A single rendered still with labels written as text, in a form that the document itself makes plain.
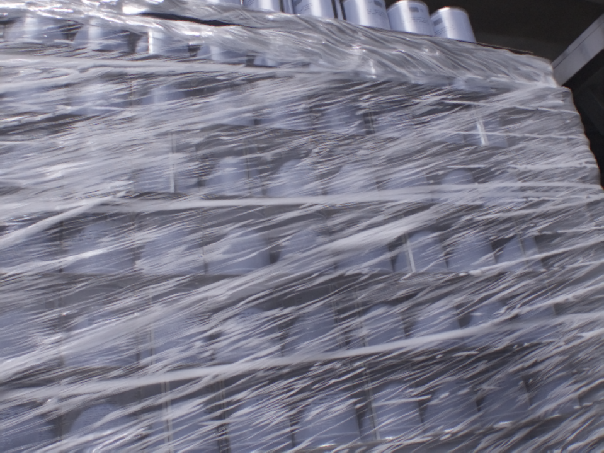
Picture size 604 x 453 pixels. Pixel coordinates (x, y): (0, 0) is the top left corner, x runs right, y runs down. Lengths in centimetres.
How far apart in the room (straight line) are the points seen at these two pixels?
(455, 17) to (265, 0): 28
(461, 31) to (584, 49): 17
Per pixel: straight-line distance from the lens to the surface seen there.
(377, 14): 89
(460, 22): 96
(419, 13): 93
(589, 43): 95
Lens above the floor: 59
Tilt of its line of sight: 23 degrees up
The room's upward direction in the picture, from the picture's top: 10 degrees counter-clockwise
